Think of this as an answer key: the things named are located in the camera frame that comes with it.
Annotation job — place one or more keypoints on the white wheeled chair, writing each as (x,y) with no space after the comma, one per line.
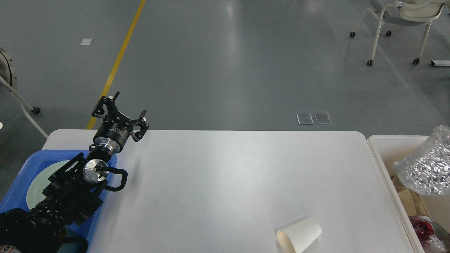
(405,13)

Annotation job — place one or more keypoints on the blue plastic tray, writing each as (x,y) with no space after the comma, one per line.
(37,162)

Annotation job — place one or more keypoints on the white plastic bin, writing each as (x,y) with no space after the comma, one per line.
(386,150)

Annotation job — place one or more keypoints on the foil sheet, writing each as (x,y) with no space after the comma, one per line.
(439,242)

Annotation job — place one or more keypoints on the teal mug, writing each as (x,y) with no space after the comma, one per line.
(69,236)

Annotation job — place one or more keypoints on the pale green plate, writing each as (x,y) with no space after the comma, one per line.
(35,190)

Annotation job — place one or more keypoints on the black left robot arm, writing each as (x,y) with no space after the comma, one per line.
(73,192)

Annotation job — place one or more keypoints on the aluminium foil ball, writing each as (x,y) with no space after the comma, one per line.
(426,170)

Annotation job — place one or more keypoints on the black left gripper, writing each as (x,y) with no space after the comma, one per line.
(114,131)

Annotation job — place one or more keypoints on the crushed red soda can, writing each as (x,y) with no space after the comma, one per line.
(422,227)

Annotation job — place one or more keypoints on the white paper cup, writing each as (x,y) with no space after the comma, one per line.
(299,236)

